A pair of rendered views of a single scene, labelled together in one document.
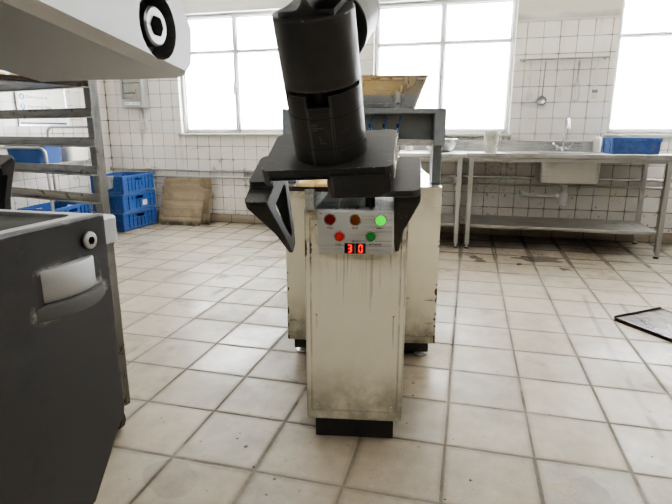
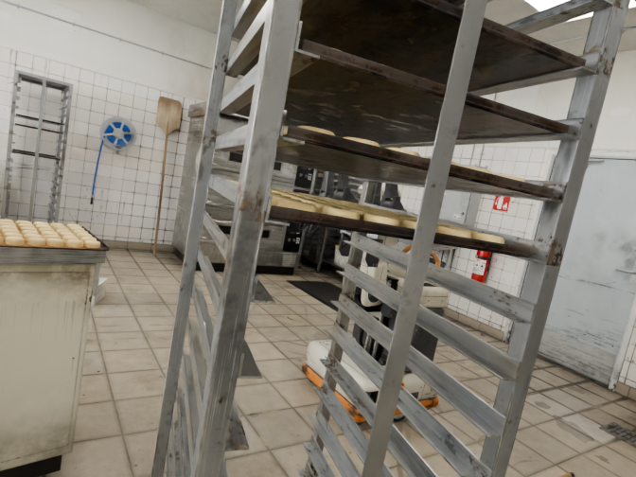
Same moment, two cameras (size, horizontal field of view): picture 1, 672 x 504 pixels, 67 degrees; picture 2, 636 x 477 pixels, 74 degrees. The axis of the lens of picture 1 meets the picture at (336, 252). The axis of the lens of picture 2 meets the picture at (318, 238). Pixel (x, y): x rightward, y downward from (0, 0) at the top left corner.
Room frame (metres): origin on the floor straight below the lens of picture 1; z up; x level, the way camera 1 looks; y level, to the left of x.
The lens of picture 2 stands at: (2.23, 1.68, 1.26)
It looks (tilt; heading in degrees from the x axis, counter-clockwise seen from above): 7 degrees down; 221
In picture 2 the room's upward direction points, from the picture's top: 11 degrees clockwise
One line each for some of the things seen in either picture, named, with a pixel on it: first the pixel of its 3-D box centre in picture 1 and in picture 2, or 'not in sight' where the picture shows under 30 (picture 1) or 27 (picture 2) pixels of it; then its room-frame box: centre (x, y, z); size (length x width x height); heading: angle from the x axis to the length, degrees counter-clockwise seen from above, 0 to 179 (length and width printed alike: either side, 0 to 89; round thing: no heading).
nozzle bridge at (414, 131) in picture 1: (363, 146); not in sight; (2.46, -0.13, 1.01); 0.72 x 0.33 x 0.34; 85
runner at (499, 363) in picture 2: not in sight; (398, 302); (1.43, 1.23, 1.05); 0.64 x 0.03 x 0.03; 63
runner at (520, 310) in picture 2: not in sight; (408, 262); (1.43, 1.23, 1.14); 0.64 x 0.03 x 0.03; 63
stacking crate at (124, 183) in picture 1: (123, 182); not in sight; (5.77, 2.41, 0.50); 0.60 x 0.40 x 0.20; 168
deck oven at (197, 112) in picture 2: not in sight; (248, 193); (-1.31, -2.80, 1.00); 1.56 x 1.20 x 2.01; 166
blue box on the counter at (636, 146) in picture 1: (630, 145); not in sight; (4.62, -2.63, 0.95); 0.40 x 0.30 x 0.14; 78
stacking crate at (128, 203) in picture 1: (125, 200); not in sight; (5.77, 2.41, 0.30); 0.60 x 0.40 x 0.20; 166
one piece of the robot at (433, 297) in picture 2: not in sight; (395, 309); (-0.12, 0.36, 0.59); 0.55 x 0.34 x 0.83; 76
